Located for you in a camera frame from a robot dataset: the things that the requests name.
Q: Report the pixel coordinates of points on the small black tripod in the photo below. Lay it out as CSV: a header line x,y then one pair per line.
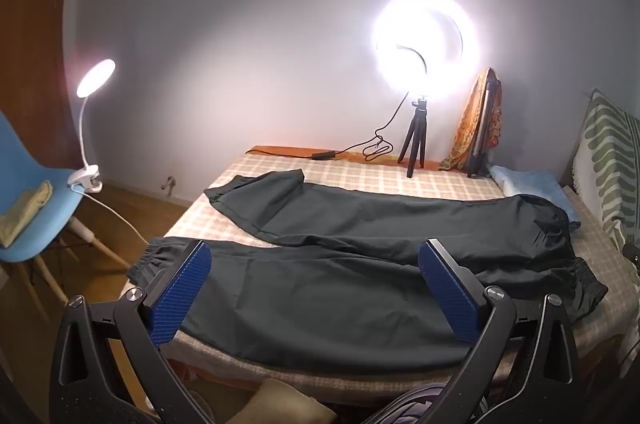
x,y
414,124

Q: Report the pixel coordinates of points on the green white patterned pillow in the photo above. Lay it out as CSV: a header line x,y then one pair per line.
x,y
607,154

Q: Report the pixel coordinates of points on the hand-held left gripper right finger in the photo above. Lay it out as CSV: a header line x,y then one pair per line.
x,y
450,294

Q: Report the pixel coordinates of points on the folded light blue jeans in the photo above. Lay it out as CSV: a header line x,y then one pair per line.
x,y
530,181

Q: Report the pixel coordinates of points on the beige checked blanket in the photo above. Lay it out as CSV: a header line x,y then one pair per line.
x,y
380,184

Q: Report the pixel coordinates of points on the metal wall pipe fitting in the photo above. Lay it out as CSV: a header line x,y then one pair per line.
x,y
170,185

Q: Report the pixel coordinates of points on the orange patterned cloth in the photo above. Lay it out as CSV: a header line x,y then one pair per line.
x,y
470,119

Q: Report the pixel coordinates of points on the dark grey pants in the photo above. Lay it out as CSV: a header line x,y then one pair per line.
x,y
325,294

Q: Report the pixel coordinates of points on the blue plastic chair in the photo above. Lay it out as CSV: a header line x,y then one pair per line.
x,y
30,164

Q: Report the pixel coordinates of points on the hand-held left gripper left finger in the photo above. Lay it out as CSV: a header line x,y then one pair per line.
x,y
180,294

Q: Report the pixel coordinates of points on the beige cloth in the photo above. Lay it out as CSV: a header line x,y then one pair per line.
x,y
275,401

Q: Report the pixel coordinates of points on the brown wooden door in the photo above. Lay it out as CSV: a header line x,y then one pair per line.
x,y
35,29

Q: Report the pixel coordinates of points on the yellow folded cloth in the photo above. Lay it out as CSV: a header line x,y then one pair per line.
x,y
25,209

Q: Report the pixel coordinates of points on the white clip desk lamp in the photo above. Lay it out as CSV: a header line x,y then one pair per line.
x,y
97,74

